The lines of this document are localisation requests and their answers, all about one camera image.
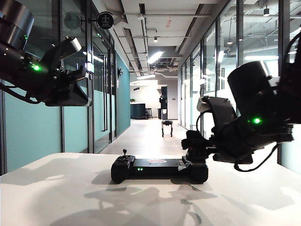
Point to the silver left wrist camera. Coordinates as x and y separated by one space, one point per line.
74 46

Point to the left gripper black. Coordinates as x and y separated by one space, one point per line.
58 94

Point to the tall black cabinet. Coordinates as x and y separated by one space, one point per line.
164 103

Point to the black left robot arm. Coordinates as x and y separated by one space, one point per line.
16 63

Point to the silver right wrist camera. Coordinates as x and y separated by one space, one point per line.
202 104

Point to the round black hanging sign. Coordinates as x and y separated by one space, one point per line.
105 20

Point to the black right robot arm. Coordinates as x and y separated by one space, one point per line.
263 99

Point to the lit door display panel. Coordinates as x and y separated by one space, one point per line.
91 68

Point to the black quadruped robot dog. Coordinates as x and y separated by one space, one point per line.
166 124

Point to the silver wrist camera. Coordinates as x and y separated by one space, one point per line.
74 46
202 104

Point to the small lit wall panel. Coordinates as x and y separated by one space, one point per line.
202 82

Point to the dark counter cabinet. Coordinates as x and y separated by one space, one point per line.
138 111

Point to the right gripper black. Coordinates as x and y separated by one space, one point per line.
230 148

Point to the red hanging ceiling tag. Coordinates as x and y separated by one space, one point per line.
168 22

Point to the dark bar stool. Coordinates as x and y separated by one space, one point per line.
149 113

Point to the linear ceiling light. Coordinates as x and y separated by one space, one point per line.
155 57

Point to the small green potted plant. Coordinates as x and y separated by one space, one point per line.
132 101

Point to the black remote control with joysticks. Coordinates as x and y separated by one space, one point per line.
152 168

